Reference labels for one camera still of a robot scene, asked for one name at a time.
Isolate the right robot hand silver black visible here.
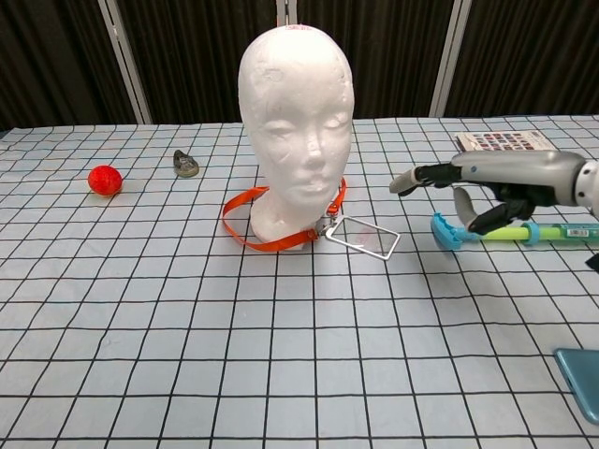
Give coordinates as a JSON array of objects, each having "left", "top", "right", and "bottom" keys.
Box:
[{"left": 389, "top": 149, "right": 586, "bottom": 235}]

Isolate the orange lanyard with badge holder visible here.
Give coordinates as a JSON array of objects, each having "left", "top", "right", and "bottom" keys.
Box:
[{"left": 222, "top": 176, "right": 402, "bottom": 261}]

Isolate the white foam mannequin head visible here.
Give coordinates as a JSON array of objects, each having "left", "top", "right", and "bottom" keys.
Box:
[{"left": 237, "top": 23, "right": 355, "bottom": 252}]

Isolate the white box with coloured squares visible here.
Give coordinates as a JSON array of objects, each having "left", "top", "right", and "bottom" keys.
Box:
[{"left": 455, "top": 130, "right": 561, "bottom": 153}]

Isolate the blue green toy water pump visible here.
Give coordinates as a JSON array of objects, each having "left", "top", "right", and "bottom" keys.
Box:
[{"left": 431, "top": 212, "right": 599, "bottom": 252}]

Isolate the light blue smartphone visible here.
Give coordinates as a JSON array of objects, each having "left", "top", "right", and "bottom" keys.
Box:
[{"left": 554, "top": 347, "right": 599, "bottom": 426}]

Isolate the grey correction tape dispenser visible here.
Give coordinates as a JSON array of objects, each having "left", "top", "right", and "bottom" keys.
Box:
[{"left": 172, "top": 149, "right": 201, "bottom": 178}]

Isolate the checked light blue tablecloth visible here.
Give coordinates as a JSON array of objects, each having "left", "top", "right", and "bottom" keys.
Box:
[{"left": 0, "top": 114, "right": 599, "bottom": 449}]

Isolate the red ball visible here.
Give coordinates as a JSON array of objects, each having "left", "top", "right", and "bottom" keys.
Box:
[{"left": 87, "top": 164, "right": 124, "bottom": 197}]

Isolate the black screen panel white frame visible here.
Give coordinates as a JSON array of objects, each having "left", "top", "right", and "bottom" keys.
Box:
[
  {"left": 111, "top": 0, "right": 287, "bottom": 125},
  {"left": 434, "top": 0, "right": 599, "bottom": 118},
  {"left": 0, "top": 0, "right": 152, "bottom": 132},
  {"left": 280, "top": 0, "right": 472, "bottom": 121}
]

